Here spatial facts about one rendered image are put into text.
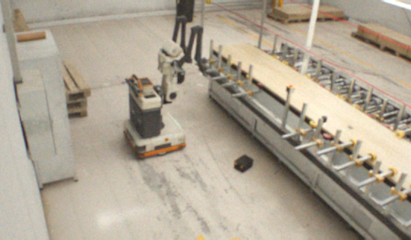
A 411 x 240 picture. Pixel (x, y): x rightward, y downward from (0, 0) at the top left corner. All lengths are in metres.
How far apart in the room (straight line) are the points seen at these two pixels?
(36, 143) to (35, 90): 0.44
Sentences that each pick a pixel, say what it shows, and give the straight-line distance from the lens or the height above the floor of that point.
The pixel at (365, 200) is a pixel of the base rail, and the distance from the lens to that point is 3.56.
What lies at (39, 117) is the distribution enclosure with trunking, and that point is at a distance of 2.91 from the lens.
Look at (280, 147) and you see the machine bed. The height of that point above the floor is 0.23.
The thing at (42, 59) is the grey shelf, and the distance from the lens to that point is 3.70.
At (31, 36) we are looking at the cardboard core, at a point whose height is 1.61.
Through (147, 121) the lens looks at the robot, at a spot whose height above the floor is 0.54.
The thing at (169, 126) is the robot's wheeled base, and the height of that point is 0.28.
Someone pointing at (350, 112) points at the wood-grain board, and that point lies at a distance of 4.48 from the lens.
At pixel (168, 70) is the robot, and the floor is 1.07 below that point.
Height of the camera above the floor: 2.84
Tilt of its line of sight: 30 degrees down
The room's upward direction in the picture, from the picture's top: 4 degrees clockwise
